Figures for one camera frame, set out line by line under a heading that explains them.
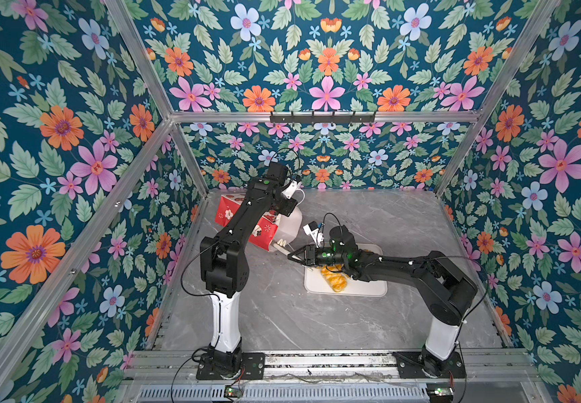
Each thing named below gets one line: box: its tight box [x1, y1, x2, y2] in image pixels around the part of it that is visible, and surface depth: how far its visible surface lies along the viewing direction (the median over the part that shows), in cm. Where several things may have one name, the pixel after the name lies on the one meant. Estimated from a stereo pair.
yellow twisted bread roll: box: [320, 263, 348, 293], surface depth 88 cm
